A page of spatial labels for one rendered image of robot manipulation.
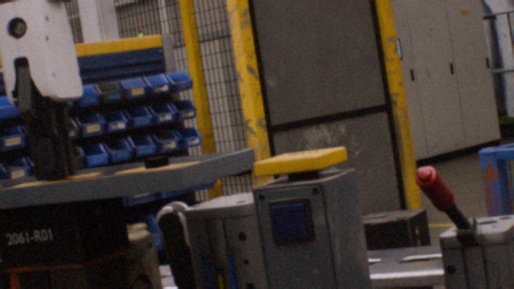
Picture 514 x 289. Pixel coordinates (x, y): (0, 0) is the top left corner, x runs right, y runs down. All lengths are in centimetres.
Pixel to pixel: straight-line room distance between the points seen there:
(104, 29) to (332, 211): 547
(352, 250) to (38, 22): 35
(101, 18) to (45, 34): 530
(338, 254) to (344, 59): 385
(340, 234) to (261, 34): 350
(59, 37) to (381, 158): 388
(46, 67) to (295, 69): 351
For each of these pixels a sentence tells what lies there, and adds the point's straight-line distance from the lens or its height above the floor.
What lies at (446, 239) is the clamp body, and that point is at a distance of 100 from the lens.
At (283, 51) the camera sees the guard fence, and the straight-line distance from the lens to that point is 443.
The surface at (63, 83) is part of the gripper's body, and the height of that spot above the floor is 125.
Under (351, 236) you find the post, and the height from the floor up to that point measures 109.
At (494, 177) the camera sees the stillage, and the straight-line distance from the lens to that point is 310.
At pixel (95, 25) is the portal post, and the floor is 173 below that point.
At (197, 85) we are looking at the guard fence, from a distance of 594.
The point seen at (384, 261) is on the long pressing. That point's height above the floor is 100.
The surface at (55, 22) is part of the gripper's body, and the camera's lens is 103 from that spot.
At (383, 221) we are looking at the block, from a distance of 138.
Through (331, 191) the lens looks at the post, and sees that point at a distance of 86.
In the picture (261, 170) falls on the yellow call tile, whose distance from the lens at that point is 88.
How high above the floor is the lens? 122
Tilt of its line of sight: 3 degrees down
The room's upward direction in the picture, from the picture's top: 9 degrees counter-clockwise
